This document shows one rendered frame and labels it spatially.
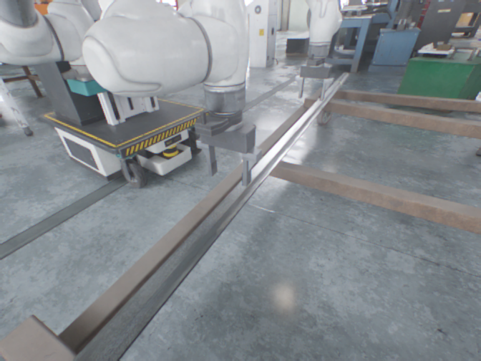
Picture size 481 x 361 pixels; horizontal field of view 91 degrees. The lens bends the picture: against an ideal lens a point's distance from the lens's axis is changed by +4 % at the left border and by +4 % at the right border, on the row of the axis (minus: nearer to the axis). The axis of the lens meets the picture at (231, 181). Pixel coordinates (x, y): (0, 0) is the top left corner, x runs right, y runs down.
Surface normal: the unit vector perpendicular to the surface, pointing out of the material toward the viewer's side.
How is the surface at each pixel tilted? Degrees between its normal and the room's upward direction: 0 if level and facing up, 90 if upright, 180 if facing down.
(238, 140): 90
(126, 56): 78
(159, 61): 90
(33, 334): 0
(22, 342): 0
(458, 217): 90
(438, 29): 90
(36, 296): 0
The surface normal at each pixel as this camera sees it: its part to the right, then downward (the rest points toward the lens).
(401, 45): -0.47, 0.52
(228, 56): 0.66, 0.51
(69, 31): 0.63, 0.28
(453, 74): -0.84, 0.34
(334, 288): -0.04, -0.81
